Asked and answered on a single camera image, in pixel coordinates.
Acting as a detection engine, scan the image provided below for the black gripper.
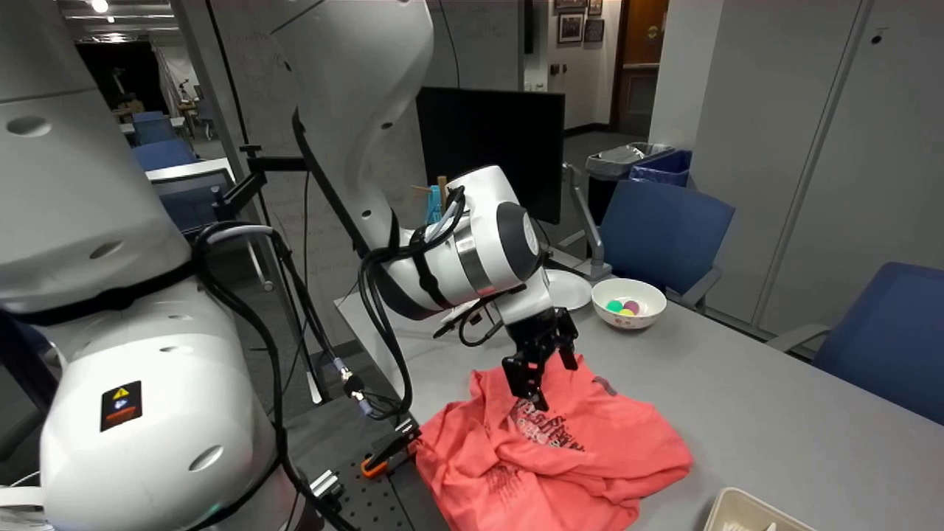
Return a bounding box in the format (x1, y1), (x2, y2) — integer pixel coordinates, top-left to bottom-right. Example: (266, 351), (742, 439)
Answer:
(500, 303), (583, 402)

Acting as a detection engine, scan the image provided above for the coral red sweatshirt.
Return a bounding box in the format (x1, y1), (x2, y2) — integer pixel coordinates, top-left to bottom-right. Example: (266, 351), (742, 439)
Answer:
(409, 358), (698, 531)

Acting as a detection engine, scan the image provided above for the white plate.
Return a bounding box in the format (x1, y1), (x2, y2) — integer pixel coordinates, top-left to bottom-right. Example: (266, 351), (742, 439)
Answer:
(543, 270), (595, 315)

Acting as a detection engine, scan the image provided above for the white bowl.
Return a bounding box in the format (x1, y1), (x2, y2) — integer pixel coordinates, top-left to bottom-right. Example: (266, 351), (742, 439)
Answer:
(589, 274), (673, 334)

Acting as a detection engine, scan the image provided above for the blue office chair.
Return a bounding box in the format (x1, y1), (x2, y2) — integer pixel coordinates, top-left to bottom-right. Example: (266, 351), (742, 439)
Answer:
(599, 174), (738, 311)
(763, 259), (944, 427)

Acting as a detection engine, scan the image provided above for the small blue cup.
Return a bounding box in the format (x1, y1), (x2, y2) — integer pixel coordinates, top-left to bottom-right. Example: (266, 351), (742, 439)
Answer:
(422, 182), (449, 225)

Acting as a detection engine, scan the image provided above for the grey bin with liner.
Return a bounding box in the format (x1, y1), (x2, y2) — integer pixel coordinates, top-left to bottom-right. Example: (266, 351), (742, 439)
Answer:
(583, 141), (682, 225)

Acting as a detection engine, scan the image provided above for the orange black bar clamp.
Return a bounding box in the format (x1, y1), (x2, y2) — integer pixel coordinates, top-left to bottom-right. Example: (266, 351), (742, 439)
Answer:
(307, 417), (422, 508)

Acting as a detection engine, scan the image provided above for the wooden mug tree stand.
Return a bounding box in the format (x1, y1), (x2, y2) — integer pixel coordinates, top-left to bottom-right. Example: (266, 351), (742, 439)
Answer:
(431, 171), (466, 200)

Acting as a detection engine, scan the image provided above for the blue recycling bin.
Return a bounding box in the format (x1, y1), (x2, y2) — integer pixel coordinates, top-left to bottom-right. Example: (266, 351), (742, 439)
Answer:
(627, 147), (696, 191)

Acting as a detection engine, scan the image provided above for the black monitor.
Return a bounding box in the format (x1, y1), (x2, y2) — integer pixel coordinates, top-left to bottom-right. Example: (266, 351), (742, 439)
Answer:
(415, 84), (570, 228)

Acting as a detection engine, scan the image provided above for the beige cutlery tray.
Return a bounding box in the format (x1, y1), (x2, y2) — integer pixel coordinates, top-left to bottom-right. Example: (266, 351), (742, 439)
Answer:
(701, 483), (820, 531)

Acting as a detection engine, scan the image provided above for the wooden door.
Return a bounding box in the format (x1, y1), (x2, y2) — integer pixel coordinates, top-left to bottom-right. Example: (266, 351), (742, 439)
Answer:
(615, 0), (673, 72)

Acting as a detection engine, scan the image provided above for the grey storage cabinet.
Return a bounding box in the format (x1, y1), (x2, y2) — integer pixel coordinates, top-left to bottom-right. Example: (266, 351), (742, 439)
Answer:
(686, 0), (944, 339)

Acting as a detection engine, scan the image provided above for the blue background chair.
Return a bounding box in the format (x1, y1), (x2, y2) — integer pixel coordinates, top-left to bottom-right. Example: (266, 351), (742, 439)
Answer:
(130, 106), (201, 174)
(154, 174), (245, 241)

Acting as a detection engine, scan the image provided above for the white background table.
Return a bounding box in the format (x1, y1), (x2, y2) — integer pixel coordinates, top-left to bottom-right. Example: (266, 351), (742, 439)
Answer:
(140, 156), (242, 188)

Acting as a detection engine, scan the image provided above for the framed wall picture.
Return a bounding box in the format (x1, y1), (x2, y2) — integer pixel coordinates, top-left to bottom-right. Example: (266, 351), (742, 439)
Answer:
(553, 10), (589, 48)

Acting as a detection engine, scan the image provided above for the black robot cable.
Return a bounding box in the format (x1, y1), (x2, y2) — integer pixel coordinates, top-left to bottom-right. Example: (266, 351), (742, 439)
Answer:
(188, 182), (516, 531)

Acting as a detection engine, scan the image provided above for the black camera stand bracket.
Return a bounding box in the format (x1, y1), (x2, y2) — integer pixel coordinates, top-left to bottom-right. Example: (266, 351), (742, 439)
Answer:
(208, 146), (320, 222)

